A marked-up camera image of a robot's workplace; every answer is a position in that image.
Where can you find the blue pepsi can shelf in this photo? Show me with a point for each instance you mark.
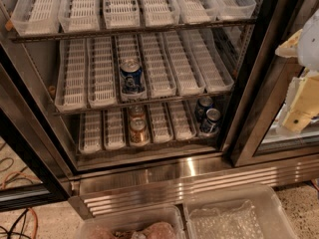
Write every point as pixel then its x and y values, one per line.
pixel 131 72

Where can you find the clear plastic bin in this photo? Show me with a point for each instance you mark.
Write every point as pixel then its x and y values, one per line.
pixel 135 220
pixel 243 212

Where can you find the steel fridge cabinet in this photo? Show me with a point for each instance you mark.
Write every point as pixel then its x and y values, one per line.
pixel 131 177

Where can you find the open fridge door left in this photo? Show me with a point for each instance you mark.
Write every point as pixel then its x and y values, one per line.
pixel 25 135

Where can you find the clear plastic bin right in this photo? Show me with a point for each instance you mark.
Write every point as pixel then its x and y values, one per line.
pixel 243 212

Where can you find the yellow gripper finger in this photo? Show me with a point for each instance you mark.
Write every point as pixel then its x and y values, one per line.
pixel 302 103
pixel 289 49

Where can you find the pink items in bin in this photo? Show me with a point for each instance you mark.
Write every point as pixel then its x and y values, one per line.
pixel 159 230

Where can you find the clear plastic bin left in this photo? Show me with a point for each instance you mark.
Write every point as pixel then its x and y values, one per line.
pixel 135 220

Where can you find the blue can bottom shelf front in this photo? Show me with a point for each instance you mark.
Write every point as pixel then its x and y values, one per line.
pixel 210 121

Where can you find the glass fridge door right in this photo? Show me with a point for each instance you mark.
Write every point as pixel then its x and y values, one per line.
pixel 261 138

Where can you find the blue can bottom shelf rear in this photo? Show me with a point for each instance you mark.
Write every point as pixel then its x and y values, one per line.
pixel 203 104

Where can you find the orange soda can rear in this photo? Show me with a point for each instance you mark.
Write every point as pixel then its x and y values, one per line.
pixel 137 112

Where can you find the orange soda can front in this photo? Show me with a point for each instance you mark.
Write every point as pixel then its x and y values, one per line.
pixel 138 132

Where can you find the orange soda can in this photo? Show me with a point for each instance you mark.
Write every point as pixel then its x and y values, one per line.
pixel 138 132
pixel 137 112

